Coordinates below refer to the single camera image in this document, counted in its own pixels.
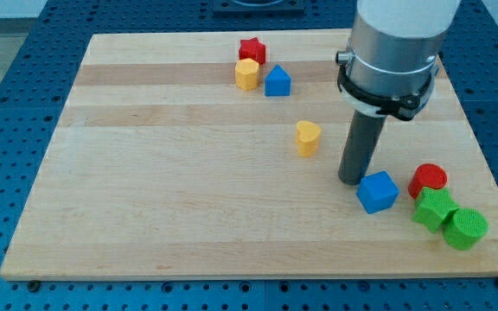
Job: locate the blue cube block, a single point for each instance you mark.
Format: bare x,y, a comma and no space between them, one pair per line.
377,192

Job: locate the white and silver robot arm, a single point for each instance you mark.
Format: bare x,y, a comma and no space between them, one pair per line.
389,64

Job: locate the light wooden board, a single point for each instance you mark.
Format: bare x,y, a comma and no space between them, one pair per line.
161,168

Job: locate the yellow heart block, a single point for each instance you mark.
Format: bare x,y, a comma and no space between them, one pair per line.
308,136

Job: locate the blue house-shaped block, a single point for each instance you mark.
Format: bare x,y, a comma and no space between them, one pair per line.
277,83

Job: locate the yellow hexagon block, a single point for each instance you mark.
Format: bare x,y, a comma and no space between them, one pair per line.
247,74

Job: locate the red star block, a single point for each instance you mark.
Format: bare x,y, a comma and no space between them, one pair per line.
252,49

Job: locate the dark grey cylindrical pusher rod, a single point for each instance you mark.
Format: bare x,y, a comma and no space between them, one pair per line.
363,135

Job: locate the red cylinder block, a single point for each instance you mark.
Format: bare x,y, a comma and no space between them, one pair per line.
427,175

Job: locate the green star block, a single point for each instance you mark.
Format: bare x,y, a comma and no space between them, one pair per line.
434,208

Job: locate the green cylinder block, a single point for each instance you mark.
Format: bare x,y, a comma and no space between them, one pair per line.
464,229

